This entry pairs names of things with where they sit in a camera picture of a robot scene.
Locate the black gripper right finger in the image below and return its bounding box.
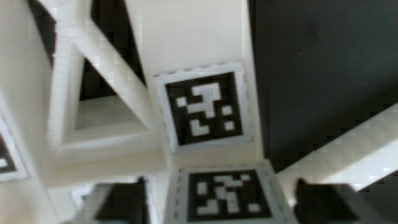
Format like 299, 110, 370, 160
292, 178, 398, 224

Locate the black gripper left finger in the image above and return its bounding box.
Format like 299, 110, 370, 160
62, 178, 149, 224

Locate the white chair back frame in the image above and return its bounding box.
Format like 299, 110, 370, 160
0, 0, 261, 224

